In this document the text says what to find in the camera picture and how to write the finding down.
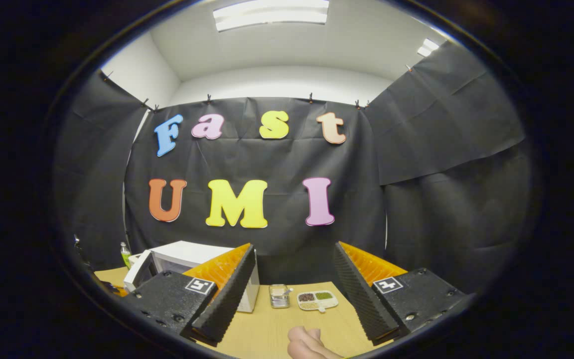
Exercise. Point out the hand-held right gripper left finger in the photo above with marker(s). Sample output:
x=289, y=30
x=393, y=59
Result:
x=232, y=294

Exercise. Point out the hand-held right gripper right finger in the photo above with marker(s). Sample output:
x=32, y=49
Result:
x=361, y=294

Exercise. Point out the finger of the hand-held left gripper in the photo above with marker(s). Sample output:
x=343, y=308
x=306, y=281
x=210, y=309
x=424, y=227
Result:
x=121, y=293

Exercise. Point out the white microwave oven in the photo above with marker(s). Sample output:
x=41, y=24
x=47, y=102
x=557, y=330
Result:
x=187, y=252

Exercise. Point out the ceiling light panel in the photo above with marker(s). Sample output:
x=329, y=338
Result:
x=427, y=48
x=272, y=14

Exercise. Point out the black backdrop cloth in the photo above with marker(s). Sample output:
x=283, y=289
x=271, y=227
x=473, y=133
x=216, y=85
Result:
x=287, y=159

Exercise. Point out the green label drink bottle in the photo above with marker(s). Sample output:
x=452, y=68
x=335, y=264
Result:
x=125, y=259

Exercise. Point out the white divided grain dish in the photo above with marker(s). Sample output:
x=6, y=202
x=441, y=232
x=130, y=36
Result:
x=317, y=305

